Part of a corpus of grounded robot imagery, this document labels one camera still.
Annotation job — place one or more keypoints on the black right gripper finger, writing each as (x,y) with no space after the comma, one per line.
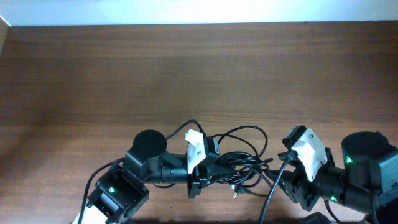
(287,156)
(285,178)

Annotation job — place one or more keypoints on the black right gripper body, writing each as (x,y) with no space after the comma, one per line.
(307,191)

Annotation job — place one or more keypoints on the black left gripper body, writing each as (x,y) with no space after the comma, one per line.
(194,180)

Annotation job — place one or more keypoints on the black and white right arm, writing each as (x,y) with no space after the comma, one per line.
(367,183)

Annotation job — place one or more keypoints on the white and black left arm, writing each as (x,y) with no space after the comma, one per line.
(121,191)

